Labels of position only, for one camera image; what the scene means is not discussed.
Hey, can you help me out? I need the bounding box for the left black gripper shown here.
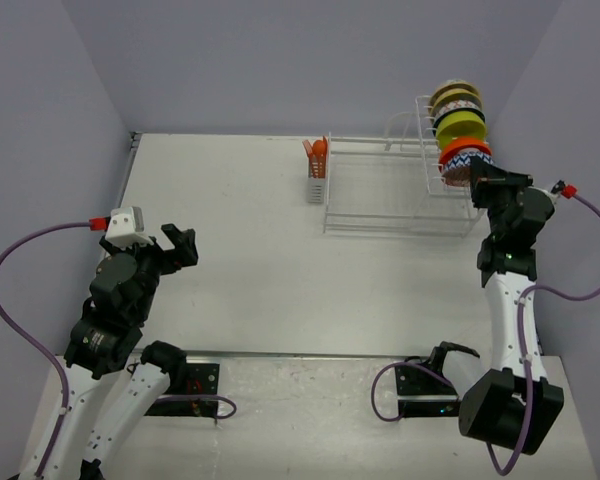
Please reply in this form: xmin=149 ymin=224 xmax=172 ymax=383
xmin=102 ymin=222 xmax=197 ymax=321

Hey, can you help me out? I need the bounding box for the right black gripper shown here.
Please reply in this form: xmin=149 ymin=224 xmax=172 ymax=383
xmin=470 ymin=157 xmax=534 ymax=240

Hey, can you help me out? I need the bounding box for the orange patterned ceramic bowl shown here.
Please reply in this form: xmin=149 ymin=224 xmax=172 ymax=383
xmin=442 ymin=149 xmax=493 ymax=188

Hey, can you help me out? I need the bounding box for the orange plastic bowl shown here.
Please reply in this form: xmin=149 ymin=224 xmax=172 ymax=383
xmin=439 ymin=136 xmax=492 ymax=165

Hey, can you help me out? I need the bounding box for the lime green plastic bowl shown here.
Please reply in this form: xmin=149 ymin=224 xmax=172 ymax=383
xmin=435 ymin=110 xmax=487 ymax=149

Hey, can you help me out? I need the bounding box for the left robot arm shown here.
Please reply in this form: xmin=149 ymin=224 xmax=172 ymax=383
xmin=19 ymin=213 xmax=199 ymax=479

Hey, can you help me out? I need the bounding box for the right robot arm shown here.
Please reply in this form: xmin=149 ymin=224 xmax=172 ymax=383
xmin=426 ymin=153 xmax=564 ymax=455

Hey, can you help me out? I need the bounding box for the white red patterned bowl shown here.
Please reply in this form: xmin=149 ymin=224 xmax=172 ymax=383
xmin=432 ymin=98 xmax=485 ymax=128

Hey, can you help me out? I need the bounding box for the tan yellow rimmed bowl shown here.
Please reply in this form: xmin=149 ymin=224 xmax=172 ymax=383
xmin=429 ymin=86 xmax=482 ymax=109

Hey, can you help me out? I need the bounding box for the white cutlery holder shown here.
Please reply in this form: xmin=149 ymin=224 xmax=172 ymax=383
xmin=307 ymin=157 xmax=327 ymax=204

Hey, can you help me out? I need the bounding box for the orange plastic fork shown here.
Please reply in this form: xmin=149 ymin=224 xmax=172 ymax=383
xmin=302 ymin=140 xmax=316 ymax=161

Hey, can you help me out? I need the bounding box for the orange plastic spoon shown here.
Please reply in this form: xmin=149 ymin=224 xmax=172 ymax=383
xmin=312 ymin=139 xmax=327 ymax=178

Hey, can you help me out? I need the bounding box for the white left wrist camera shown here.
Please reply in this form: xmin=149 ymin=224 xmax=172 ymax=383
xmin=105 ymin=206 xmax=151 ymax=249

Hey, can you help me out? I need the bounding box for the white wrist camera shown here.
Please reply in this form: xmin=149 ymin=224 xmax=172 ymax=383
xmin=547 ymin=180 xmax=566 ymax=204
xmin=105 ymin=206 xmax=151 ymax=249

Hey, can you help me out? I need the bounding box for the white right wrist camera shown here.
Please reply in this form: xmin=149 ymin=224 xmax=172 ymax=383
xmin=547 ymin=180 xmax=566 ymax=204

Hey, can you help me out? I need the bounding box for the white wire dish rack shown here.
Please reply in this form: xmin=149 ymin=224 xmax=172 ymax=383
xmin=323 ymin=95 xmax=483 ymax=238

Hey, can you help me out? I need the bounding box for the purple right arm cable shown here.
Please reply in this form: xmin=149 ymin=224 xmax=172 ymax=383
xmin=484 ymin=185 xmax=600 ymax=476

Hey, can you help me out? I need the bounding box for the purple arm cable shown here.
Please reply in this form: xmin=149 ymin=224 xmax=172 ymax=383
xmin=484 ymin=185 xmax=600 ymax=476
xmin=0 ymin=217 xmax=109 ymax=479

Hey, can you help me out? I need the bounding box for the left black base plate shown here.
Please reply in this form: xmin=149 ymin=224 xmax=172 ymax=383
xmin=145 ymin=363 xmax=220 ymax=418

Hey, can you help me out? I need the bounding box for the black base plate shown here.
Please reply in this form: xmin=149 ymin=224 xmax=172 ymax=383
xmin=145 ymin=363 xmax=220 ymax=418
xmin=395 ymin=366 xmax=460 ymax=420

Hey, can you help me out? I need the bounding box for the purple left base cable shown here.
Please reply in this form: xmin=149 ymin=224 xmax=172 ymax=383
xmin=154 ymin=393 xmax=238 ymax=426

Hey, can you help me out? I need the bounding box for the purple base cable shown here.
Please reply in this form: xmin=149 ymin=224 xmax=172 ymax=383
xmin=370 ymin=362 xmax=454 ymax=424
xmin=154 ymin=393 xmax=238 ymax=426

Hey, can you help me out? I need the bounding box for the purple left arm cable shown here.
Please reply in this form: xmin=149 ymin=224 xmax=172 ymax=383
xmin=0 ymin=217 xmax=109 ymax=479

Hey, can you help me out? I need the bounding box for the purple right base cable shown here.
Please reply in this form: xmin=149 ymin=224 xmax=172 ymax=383
xmin=370 ymin=362 xmax=454 ymax=424

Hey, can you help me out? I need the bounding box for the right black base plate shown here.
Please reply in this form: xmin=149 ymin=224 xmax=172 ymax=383
xmin=395 ymin=366 xmax=460 ymax=420

